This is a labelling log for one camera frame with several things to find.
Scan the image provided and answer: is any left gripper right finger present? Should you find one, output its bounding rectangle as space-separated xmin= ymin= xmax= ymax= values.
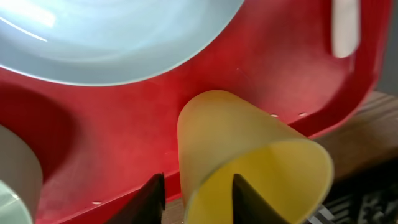
xmin=232 ymin=174 xmax=288 ymax=224

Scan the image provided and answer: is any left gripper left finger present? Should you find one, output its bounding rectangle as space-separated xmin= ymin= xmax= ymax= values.
xmin=105 ymin=174 xmax=165 ymax=224

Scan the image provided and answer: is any yellow plastic cup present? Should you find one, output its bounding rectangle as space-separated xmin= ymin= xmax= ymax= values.
xmin=177 ymin=90 xmax=334 ymax=223

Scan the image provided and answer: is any mint green bowl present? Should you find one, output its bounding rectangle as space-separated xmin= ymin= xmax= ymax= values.
xmin=1 ymin=126 xmax=43 ymax=224

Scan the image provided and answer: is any light blue plate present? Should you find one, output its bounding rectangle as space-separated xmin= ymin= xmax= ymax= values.
xmin=1 ymin=0 xmax=243 ymax=86

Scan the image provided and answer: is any white plastic spoon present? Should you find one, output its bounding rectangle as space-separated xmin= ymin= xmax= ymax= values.
xmin=331 ymin=0 xmax=361 ymax=58

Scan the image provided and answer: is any red serving tray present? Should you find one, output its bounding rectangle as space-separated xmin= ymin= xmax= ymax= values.
xmin=1 ymin=0 xmax=393 ymax=223

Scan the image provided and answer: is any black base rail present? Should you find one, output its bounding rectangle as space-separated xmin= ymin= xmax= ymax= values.
xmin=305 ymin=158 xmax=397 ymax=224

